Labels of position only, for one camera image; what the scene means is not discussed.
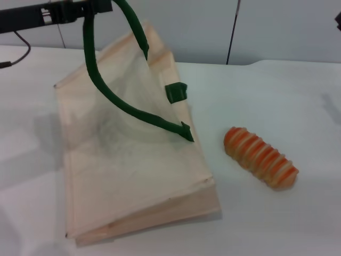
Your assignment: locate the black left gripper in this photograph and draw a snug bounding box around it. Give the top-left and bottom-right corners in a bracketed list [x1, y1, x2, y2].
[0, 0, 113, 35]

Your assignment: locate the cream handbag with green handles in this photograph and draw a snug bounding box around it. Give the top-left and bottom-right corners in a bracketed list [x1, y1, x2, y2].
[53, 0, 223, 247]

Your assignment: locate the orange striped bread loaf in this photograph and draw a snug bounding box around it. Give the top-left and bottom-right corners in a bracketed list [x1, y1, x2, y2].
[223, 126, 299, 191]

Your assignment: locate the thin dark background pole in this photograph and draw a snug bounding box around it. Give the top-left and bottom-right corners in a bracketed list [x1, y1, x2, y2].
[225, 0, 242, 66]

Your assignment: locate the thin dark left wrist cable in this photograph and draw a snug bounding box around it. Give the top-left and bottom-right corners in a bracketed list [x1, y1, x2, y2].
[0, 30, 32, 70]

